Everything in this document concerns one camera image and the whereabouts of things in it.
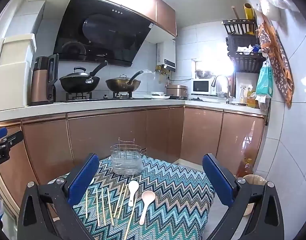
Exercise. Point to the chrome kitchen faucet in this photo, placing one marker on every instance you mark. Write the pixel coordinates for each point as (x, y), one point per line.
(222, 87)

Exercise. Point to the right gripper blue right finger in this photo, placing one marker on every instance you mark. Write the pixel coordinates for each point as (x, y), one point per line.
(221, 179)

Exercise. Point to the cooking oil bottle on floor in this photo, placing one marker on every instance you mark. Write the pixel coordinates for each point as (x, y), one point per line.
(245, 167)

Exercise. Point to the copper rice cooker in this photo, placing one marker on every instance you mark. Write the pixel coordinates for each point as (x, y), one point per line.
(177, 91)

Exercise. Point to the black range hood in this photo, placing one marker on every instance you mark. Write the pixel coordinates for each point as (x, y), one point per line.
(95, 31)

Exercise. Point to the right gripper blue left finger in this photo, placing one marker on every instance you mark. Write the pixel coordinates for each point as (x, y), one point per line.
(80, 178)

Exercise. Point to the copper thermos kettle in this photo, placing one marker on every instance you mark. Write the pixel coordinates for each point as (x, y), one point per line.
(45, 75)

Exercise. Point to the brown patterned apron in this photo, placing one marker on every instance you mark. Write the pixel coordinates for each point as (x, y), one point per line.
(282, 74)

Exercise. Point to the white microwave oven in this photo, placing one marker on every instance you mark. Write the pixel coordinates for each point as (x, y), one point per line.
(203, 87)

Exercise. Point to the yellow roll on rack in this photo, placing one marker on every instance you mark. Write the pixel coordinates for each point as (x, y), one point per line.
(249, 16)

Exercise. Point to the gas stove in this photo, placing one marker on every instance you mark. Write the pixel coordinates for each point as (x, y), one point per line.
(97, 95)

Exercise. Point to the white ceramic spoon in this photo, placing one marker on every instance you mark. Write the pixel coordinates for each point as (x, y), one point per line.
(133, 186)

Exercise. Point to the black wok with lid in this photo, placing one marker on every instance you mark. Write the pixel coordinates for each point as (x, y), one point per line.
(80, 81)

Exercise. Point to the black dish rack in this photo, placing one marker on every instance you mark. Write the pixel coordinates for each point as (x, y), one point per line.
(243, 45)

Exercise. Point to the teal plastic bag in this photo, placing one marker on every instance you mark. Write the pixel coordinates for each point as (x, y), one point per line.
(264, 85)

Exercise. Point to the brass coloured wok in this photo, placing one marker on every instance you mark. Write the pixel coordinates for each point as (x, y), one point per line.
(123, 83)

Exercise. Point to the yellow detergent bottle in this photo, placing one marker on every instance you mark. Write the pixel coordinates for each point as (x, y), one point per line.
(251, 99)

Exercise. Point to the zigzag patterned table mat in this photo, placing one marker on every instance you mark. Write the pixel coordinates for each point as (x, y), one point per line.
(164, 201)

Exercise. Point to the white water heater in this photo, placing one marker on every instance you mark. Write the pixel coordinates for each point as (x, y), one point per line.
(166, 55)

